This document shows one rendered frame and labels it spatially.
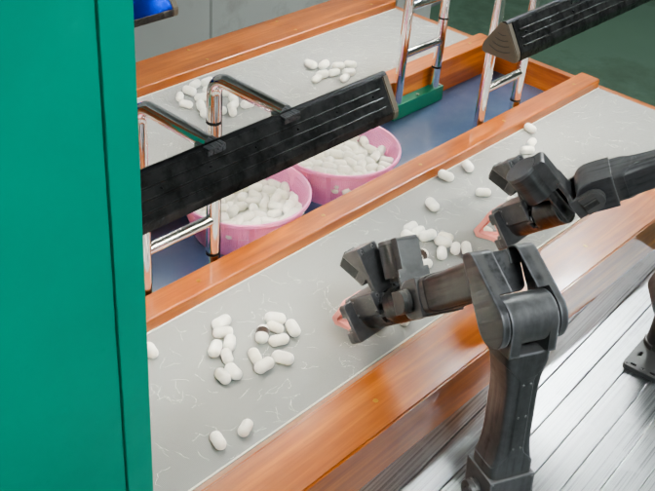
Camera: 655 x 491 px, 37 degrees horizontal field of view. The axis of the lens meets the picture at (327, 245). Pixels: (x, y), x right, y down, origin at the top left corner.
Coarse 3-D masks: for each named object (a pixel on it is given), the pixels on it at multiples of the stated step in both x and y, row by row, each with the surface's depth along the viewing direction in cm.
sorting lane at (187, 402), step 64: (576, 128) 230; (640, 128) 233; (448, 192) 201; (320, 256) 179; (448, 256) 182; (192, 320) 161; (256, 320) 162; (320, 320) 164; (192, 384) 148; (256, 384) 150; (320, 384) 151; (192, 448) 138
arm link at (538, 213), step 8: (552, 192) 159; (560, 192) 161; (544, 200) 159; (552, 200) 159; (560, 200) 160; (536, 208) 162; (544, 208) 161; (552, 208) 159; (560, 208) 160; (568, 208) 160; (536, 216) 162; (544, 216) 161; (552, 216) 160; (560, 216) 160; (568, 216) 161; (536, 224) 163; (544, 224) 162; (552, 224) 161; (560, 224) 161
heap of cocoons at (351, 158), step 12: (348, 144) 215; (360, 144) 219; (324, 156) 211; (336, 156) 211; (348, 156) 211; (360, 156) 210; (372, 156) 211; (384, 156) 215; (312, 168) 205; (324, 168) 205; (336, 168) 207; (348, 168) 206; (360, 168) 206; (372, 168) 207; (384, 168) 207; (336, 180) 201; (336, 192) 202
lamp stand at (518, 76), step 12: (504, 0) 207; (540, 0) 219; (576, 0) 196; (492, 24) 211; (492, 60) 215; (492, 72) 217; (516, 72) 227; (480, 84) 220; (492, 84) 221; (504, 84) 224; (516, 84) 231; (480, 96) 220; (516, 96) 232; (480, 108) 222; (480, 120) 223
